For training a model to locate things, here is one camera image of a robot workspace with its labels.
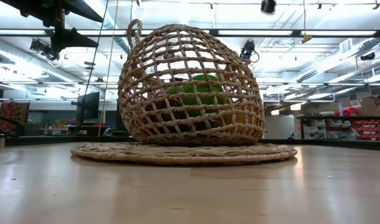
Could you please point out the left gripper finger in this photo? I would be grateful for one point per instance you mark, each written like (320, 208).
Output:
(73, 40)
(81, 11)

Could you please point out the bright green apple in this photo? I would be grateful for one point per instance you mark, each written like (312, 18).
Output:
(196, 88)

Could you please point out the yellow bell pepper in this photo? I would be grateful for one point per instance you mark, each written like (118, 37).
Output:
(240, 117)

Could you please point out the woven straw basket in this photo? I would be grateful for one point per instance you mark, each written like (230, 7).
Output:
(183, 154)

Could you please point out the black track spotlights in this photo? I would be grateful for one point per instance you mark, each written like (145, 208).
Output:
(43, 49)

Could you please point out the black monitor on stand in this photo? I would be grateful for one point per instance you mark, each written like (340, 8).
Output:
(88, 105)

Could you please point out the red patterned panel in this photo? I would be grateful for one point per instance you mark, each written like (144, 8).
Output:
(12, 116)

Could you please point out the black ceiling fixture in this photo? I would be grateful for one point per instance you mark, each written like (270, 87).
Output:
(367, 56)

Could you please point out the cardboard box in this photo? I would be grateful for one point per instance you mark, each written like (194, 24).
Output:
(373, 107)

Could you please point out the black overhead camera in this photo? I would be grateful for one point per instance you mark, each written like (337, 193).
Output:
(248, 48)

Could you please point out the black overhead frame bar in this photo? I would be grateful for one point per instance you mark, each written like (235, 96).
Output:
(297, 32)

